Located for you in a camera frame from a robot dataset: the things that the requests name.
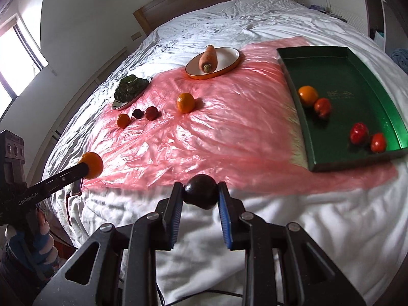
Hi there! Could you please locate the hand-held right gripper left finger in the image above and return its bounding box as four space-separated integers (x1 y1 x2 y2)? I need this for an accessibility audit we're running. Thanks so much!
32 182 184 306

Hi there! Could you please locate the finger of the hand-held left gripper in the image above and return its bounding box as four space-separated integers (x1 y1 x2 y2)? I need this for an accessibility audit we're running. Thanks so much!
38 162 91 198

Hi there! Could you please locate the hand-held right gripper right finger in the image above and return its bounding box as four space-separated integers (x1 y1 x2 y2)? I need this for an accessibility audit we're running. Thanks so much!
218 182 367 306

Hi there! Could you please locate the green rectangular tray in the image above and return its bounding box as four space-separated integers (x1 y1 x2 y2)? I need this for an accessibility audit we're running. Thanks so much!
276 46 408 173

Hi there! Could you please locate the person's left forearm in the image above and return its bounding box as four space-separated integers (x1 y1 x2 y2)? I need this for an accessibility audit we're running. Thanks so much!
0 245 55 306

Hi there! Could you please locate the person's left hand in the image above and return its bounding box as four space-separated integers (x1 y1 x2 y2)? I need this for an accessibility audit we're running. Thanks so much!
5 212 59 278

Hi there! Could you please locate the smartphone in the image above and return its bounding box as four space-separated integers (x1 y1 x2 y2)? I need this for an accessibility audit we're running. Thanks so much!
71 178 85 196

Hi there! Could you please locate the pink plastic sheet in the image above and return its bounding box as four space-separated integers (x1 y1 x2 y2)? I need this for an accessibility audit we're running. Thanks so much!
81 36 399 198

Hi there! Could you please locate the glass plate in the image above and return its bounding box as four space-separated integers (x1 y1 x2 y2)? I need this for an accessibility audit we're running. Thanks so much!
111 76 153 110

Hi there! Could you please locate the white panelled window bench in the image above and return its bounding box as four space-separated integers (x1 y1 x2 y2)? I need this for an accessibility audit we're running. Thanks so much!
25 46 128 182

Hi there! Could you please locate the dark green leafy vegetable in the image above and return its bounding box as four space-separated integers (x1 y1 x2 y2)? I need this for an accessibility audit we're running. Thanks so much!
115 74 150 103

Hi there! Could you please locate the window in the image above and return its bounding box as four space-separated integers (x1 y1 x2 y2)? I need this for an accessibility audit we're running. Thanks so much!
0 13 50 112

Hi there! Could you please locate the white plate with orange rim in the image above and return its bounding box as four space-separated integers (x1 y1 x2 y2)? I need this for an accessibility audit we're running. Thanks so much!
185 47 241 80

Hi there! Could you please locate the carrot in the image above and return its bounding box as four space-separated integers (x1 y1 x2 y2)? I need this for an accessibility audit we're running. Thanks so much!
199 45 218 73

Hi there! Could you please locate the wooden headboard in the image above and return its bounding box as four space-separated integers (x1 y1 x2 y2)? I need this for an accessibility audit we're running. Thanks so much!
133 0 295 37

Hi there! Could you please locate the white bag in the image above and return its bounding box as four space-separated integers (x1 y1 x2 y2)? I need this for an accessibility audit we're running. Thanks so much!
374 30 386 52

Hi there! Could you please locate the blue fluffy towel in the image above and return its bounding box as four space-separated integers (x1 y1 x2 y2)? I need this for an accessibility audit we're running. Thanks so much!
391 48 408 66

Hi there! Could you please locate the red lanyard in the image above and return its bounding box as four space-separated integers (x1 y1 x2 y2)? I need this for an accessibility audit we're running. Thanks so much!
65 191 74 227

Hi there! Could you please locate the black cable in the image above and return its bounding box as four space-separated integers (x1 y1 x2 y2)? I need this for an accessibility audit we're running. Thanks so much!
159 289 252 306

